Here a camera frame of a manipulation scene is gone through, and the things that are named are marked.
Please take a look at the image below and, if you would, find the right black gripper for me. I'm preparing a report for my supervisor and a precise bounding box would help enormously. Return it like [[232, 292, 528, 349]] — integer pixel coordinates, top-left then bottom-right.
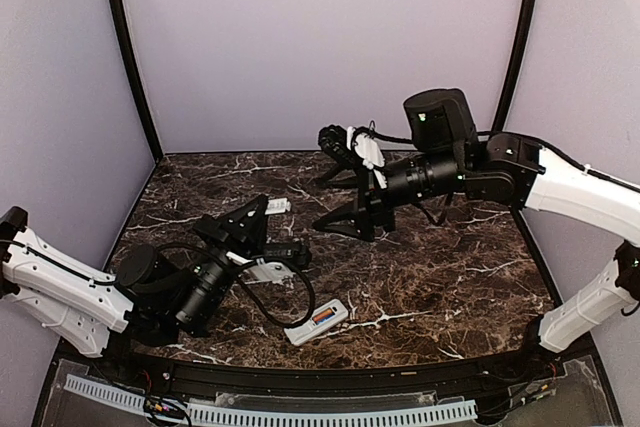
[[311, 147, 467, 242]]

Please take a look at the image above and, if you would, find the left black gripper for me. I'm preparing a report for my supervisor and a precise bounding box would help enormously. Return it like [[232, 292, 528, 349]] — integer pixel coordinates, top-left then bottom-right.
[[172, 194, 272, 336]]

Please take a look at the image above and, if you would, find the white battery cover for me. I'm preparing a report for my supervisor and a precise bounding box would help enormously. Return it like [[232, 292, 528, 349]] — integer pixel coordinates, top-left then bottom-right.
[[265, 198, 291, 215]]

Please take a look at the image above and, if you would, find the orange battery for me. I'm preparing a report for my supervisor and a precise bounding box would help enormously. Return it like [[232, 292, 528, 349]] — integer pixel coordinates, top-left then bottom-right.
[[312, 309, 336, 325]]

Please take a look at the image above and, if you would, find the white remote control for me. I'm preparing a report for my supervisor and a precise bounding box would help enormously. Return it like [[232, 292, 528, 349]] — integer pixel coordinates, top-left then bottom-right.
[[284, 299, 349, 346]]

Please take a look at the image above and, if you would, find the blue battery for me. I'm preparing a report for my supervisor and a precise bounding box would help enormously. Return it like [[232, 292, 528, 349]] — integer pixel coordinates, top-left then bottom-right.
[[313, 310, 336, 326]]

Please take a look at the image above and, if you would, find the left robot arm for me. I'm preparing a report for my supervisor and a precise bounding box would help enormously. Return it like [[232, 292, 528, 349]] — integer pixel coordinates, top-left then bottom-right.
[[1, 195, 270, 383]]

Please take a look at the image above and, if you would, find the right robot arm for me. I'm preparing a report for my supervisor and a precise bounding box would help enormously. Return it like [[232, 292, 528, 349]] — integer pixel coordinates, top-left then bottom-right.
[[314, 88, 639, 381]]

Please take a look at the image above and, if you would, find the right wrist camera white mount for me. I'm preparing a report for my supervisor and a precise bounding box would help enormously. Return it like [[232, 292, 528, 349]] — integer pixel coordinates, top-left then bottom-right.
[[316, 125, 388, 189]]

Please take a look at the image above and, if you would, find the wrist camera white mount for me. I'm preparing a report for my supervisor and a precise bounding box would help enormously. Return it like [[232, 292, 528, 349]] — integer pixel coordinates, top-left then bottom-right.
[[316, 125, 388, 189], [226, 242, 312, 283]]

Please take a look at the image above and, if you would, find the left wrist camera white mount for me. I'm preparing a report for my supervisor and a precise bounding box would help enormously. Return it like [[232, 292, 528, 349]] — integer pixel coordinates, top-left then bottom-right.
[[226, 242, 312, 283]]

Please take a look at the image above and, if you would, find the black front rail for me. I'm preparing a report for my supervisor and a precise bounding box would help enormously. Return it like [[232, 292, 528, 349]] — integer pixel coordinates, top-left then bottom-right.
[[54, 334, 596, 401]]

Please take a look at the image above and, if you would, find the white slotted cable duct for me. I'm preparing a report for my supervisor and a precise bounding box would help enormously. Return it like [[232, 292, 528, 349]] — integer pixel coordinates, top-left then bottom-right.
[[64, 374, 477, 426]]

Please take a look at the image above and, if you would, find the left black frame post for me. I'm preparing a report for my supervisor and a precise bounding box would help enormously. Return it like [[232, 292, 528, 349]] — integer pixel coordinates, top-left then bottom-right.
[[108, 0, 164, 163]]

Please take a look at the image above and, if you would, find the black frame post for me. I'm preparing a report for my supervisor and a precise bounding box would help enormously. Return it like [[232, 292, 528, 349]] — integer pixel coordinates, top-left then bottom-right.
[[491, 0, 536, 131], [108, 0, 164, 163]]

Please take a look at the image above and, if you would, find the right black frame post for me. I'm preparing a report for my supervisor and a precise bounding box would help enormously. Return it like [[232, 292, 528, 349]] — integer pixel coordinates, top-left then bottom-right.
[[491, 0, 536, 131]]

